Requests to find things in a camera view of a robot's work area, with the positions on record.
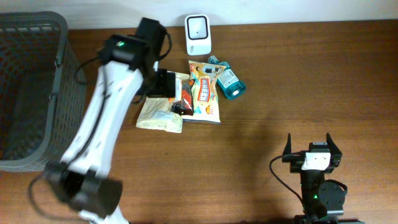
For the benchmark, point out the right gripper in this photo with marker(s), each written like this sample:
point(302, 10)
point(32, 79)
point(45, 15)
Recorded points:
point(335, 154)

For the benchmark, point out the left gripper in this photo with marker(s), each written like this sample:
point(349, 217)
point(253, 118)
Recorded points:
point(167, 85)

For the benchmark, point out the yellow snack bag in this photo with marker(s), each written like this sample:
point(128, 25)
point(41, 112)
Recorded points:
point(204, 94)

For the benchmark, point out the dark red black packet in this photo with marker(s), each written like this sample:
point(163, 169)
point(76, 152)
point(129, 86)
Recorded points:
point(181, 109)

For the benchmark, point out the teal mouthwash bottle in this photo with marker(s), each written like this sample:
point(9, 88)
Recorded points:
point(230, 84)

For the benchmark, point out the beige kraft pouch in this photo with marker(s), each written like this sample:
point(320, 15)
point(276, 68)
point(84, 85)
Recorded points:
point(157, 113)

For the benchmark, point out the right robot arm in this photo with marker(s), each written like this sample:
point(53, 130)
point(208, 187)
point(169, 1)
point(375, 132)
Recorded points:
point(322, 198)

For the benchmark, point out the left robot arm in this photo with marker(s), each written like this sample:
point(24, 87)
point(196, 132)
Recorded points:
point(129, 67)

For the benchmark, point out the white barcode scanner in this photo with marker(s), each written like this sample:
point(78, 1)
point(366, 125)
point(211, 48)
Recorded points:
point(198, 34)

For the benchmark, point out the grey plastic mesh basket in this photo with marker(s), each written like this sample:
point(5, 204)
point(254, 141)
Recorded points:
point(41, 104)

